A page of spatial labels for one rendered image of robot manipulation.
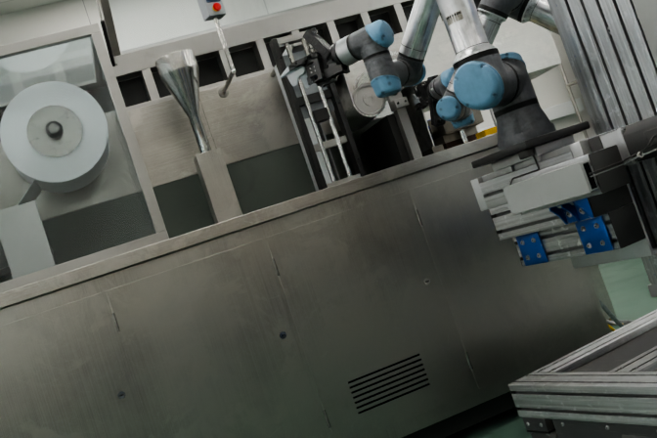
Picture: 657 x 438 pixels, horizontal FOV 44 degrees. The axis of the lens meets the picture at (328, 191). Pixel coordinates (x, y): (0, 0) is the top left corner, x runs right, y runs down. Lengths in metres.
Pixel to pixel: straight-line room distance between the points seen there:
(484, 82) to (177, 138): 1.45
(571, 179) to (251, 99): 1.64
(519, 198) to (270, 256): 0.86
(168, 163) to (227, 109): 0.31
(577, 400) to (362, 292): 0.78
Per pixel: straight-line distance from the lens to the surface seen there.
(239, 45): 3.22
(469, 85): 1.99
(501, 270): 2.70
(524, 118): 2.10
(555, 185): 1.85
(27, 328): 2.44
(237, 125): 3.12
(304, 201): 2.48
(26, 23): 5.69
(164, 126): 3.10
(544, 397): 2.17
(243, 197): 3.08
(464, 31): 2.02
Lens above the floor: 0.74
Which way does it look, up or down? 3 degrees up
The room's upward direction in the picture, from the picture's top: 19 degrees counter-clockwise
